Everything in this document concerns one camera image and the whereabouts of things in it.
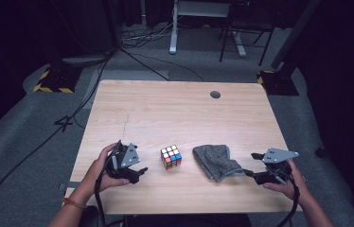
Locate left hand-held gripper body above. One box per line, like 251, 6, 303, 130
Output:
104, 139, 142, 183

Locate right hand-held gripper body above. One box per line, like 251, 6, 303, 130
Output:
253, 147, 300, 186

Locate multicoloured puzzle cube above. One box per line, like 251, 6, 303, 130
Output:
160, 144, 183, 171

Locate grey cloth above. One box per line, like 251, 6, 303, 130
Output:
192, 144, 245, 183

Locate person's left hand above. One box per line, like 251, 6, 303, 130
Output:
81, 142, 131, 197

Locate person's right hand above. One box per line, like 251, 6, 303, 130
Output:
262, 158, 311, 202

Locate person's dark clothing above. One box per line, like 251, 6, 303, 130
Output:
79, 205, 252, 227

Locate small black yellow striped base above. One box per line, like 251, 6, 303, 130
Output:
257, 69, 300, 96

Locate large black yellow striped base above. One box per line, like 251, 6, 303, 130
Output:
32, 64, 83, 94

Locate dark slanted pole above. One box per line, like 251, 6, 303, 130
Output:
271, 0, 321, 70

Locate black metal chair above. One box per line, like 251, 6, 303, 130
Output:
219, 3, 275, 66

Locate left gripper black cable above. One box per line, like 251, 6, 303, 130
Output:
94, 150, 126, 227

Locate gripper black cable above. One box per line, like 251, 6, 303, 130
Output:
275, 166, 302, 227
94, 150, 126, 227

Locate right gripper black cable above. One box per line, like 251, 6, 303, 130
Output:
275, 166, 302, 227

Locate red bracelet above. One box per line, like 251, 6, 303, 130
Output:
62, 197, 88, 210

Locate long black floor cable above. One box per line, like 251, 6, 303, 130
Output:
0, 46, 117, 226

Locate straight black floor cable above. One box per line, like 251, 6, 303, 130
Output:
119, 46, 170, 82

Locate bundle of floor cables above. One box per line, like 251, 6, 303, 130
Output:
121, 23, 173, 49

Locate white desk frame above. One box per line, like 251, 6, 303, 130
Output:
168, 0, 248, 58

